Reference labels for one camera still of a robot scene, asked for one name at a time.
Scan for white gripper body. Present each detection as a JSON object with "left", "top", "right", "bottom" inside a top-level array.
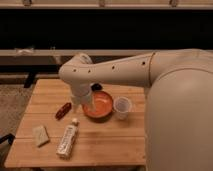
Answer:
[{"left": 71, "top": 92, "right": 93, "bottom": 113}]

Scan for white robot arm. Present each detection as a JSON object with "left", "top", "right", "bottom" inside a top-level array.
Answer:
[{"left": 59, "top": 49, "right": 213, "bottom": 171}]

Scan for orange ceramic bowl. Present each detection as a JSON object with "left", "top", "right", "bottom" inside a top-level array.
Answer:
[{"left": 82, "top": 91, "right": 113, "bottom": 119}]

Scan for small black object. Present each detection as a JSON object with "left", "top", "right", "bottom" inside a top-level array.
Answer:
[{"left": 91, "top": 83, "right": 103, "bottom": 91}]

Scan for white tube with cap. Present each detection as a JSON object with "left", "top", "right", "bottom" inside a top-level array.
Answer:
[{"left": 56, "top": 118, "right": 79, "bottom": 158}]

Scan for pale green sponge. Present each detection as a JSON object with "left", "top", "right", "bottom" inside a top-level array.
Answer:
[{"left": 33, "top": 125, "right": 50, "bottom": 147}]

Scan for black chair leg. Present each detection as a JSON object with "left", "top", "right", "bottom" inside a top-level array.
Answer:
[{"left": 0, "top": 133, "right": 15, "bottom": 144}]

